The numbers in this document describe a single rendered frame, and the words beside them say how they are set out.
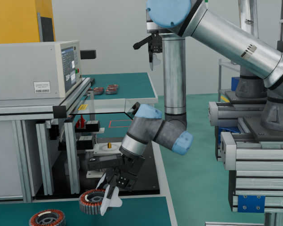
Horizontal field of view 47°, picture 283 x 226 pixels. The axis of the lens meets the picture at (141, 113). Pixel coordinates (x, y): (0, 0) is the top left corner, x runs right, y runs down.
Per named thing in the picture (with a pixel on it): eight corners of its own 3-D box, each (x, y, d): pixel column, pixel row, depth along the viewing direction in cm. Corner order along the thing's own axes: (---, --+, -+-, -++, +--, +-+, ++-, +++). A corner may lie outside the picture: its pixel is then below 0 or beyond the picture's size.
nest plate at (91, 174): (123, 162, 148) (123, 159, 148) (122, 176, 134) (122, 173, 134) (90, 163, 148) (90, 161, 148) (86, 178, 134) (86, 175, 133)
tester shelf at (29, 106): (90, 85, 178) (90, 77, 177) (66, 118, 112) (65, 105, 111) (11, 89, 177) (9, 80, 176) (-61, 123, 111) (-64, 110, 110)
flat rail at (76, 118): (92, 96, 176) (91, 91, 176) (71, 131, 116) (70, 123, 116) (90, 97, 176) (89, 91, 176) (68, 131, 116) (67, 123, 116)
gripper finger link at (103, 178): (108, 198, 111) (121, 185, 105) (93, 193, 109) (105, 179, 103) (109, 191, 113) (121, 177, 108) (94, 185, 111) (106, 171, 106)
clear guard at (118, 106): (139, 110, 145) (138, 97, 143) (140, 126, 122) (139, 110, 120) (66, 114, 144) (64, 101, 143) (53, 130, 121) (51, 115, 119)
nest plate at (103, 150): (124, 144, 172) (124, 141, 171) (124, 154, 157) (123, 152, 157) (96, 145, 172) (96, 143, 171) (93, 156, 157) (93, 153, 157)
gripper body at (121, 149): (130, 194, 101) (147, 160, 99) (105, 185, 98) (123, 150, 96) (125, 183, 108) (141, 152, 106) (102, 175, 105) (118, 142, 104)
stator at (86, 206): (112, 194, 109) (111, 184, 108) (117, 212, 99) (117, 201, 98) (78, 200, 107) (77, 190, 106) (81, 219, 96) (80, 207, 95)
